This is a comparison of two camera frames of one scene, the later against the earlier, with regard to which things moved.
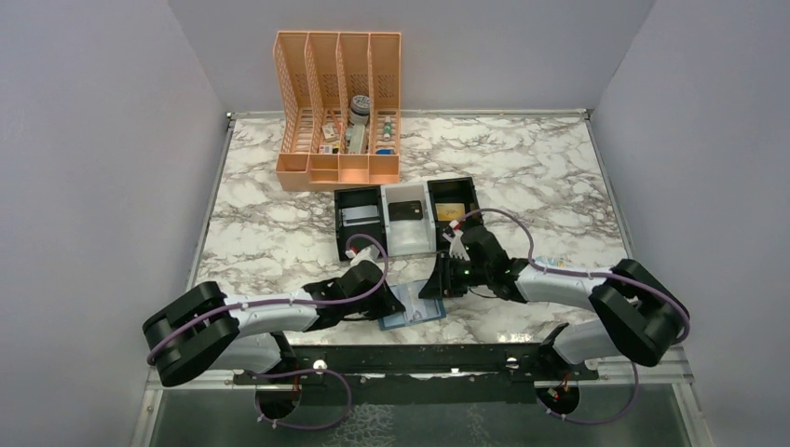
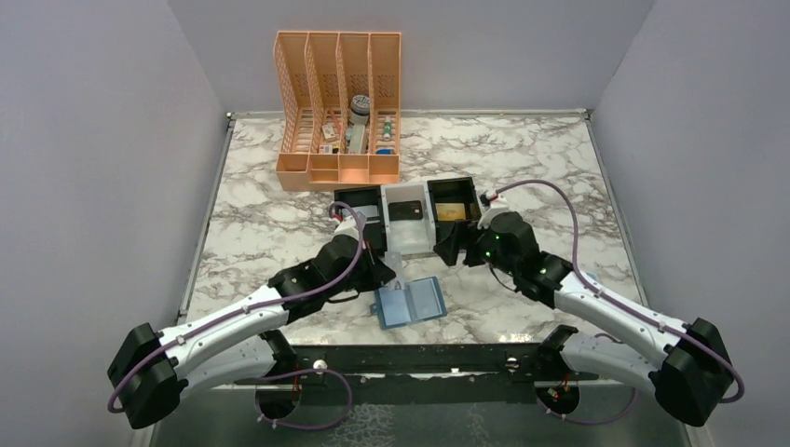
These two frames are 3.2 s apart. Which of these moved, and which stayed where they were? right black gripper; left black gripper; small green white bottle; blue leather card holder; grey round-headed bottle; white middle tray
Moved: right black gripper; left black gripper
Stayed: blue leather card holder; grey round-headed bottle; small green white bottle; white middle tray
